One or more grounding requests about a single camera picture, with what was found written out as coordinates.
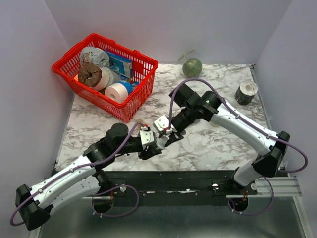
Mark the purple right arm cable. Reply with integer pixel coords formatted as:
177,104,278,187
168,78,309,217

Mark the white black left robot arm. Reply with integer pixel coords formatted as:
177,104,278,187
14,122,168,231

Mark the aluminium rail frame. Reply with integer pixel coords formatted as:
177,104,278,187
29,174,305,238

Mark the white toilet roll blue wrap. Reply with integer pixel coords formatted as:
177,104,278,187
105,80,133,104

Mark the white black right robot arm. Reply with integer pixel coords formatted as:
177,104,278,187
154,84,290,194

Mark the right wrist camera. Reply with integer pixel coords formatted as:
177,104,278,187
153,115,173,135

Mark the red plastic shopping basket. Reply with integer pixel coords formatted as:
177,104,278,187
52,33,159,122

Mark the grey bottle white cap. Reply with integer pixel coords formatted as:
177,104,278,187
156,136,169,150

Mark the blue white cardboard box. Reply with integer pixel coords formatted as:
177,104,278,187
104,50,133,79

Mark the clear bottle of yellow pills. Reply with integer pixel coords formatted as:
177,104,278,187
135,118,147,130

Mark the green netted melon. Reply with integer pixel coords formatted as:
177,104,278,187
178,49,203,78

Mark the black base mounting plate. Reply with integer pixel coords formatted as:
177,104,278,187
52,170,258,208

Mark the brown wrapped toilet roll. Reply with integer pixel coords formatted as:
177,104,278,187
77,63,110,91

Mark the grey wrapped toilet roll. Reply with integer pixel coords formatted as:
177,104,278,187
80,47,110,67

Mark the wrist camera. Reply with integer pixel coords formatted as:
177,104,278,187
153,115,173,135
139,125,156,150

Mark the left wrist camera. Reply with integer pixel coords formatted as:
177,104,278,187
139,125,156,150

